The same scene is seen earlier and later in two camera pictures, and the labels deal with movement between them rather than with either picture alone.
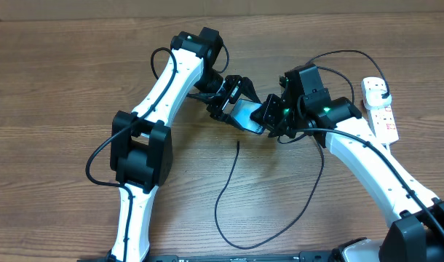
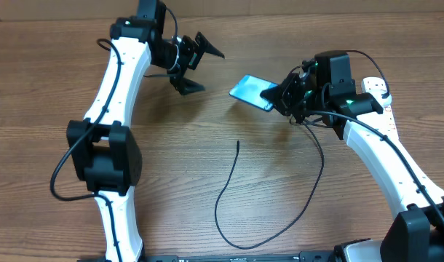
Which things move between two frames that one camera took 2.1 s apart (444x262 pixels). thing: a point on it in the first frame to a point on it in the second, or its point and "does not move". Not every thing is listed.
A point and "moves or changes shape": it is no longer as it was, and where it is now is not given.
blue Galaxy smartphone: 242,113 moves or changes shape
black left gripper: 238,84 to 180,83
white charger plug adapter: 374,99 does not move
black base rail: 253,257 does not move
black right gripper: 268,119 to 282,97
